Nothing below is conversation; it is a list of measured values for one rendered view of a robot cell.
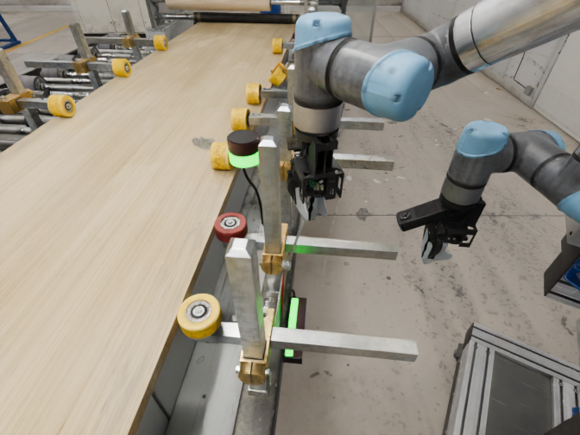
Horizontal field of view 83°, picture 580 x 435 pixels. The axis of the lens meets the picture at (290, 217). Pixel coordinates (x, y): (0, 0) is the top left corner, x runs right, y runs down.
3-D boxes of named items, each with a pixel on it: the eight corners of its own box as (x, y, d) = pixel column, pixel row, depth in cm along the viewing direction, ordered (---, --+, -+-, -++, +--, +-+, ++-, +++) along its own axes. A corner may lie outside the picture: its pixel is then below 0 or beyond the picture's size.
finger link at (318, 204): (316, 235, 64) (318, 198, 58) (307, 216, 69) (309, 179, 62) (330, 232, 65) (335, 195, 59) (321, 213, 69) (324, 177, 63)
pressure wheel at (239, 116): (248, 103, 113) (244, 123, 111) (251, 116, 121) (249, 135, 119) (230, 103, 114) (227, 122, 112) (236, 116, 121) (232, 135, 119)
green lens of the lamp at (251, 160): (262, 152, 65) (262, 141, 64) (257, 168, 61) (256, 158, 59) (233, 150, 66) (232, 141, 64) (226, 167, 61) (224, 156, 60)
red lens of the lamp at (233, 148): (262, 141, 64) (261, 130, 62) (256, 156, 59) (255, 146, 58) (232, 139, 64) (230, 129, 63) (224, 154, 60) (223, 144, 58)
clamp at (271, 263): (287, 236, 89) (287, 223, 85) (281, 276, 79) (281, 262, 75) (267, 236, 89) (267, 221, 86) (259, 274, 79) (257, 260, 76)
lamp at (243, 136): (267, 216, 76) (261, 129, 62) (262, 232, 72) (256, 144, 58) (242, 214, 77) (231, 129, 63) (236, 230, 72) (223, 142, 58)
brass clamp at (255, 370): (278, 322, 71) (277, 308, 67) (268, 387, 61) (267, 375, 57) (249, 319, 71) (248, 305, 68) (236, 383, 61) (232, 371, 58)
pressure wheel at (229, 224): (252, 242, 90) (249, 211, 83) (247, 265, 84) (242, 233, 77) (223, 241, 91) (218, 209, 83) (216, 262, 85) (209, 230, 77)
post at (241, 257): (269, 385, 75) (255, 235, 44) (267, 401, 73) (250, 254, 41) (255, 383, 75) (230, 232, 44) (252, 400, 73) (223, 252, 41)
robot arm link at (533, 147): (568, 186, 61) (513, 192, 60) (526, 156, 69) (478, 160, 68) (593, 149, 56) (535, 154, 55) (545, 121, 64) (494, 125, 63)
